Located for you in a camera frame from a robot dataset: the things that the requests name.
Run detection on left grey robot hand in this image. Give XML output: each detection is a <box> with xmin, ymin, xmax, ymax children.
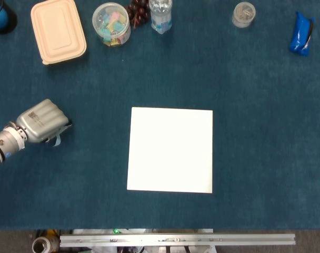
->
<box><xmin>15</xmin><ymin>99</ymin><xmax>73</xmax><ymax>144</ymax></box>

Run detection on beige lidded lunch box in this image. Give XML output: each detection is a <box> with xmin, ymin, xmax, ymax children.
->
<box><xmin>30</xmin><ymin>0</ymin><xmax>87</xmax><ymax>65</ymax></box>

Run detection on black mesh pen holder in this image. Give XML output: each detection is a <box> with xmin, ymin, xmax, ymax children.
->
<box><xmin>0</xmin><ymin>0</ymin><xmax>18</xmax><ymax>35</ymax></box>

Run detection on clear jar of colourful clips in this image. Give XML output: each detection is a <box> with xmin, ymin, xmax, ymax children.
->
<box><xmin>92</xmin><ymin>2</ymin><xmax>132</xmax><ymax>47</ymax></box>

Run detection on brown tape roll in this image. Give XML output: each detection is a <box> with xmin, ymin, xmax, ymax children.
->
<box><xmin>32</xmin><ymin>236</ymin><xmax>54</xmax><ymax>253</ymax></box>

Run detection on teal table cloth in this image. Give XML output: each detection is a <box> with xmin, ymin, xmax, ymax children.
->
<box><xmin>0</xmin><ymin>0</ymin><xmax>320</xmax><ymax>230</ymax></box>

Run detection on white square board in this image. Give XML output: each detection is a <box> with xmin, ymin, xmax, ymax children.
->
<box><xmin>126</xmin><ymin>106</ymin><xmax>214</xmax><ymax>194</ymax></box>

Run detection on dark red grape bunch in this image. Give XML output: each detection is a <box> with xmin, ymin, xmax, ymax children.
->
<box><xmin>126</xmin><ymin>0</ymin><xmax>152</xmax><ymax>29</ymax></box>

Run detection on clear plastic water bottle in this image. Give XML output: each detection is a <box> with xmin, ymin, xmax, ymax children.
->
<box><xmin>148</xmin><ymin>0</ymin><xmax>173</xmax><ymax>35</ymax></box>

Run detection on small jar of silver clips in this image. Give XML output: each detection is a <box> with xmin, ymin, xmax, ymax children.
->
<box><xmin>232</xmin><ymin>2</ymin><xmax>256</xmax><ymax>28</ymax></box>

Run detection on blue snack packet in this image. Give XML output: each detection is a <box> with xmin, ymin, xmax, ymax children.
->
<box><xmin>288</xmin><ymin>11</ymin><xmax>315</xmax><ymax>56</ymax></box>

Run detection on aluminium profile rail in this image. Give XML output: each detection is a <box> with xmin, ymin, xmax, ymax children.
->
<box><xmin>59</xmin><ymin>233</ymin><xmax>296</xmax><ymax>248</ymax></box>

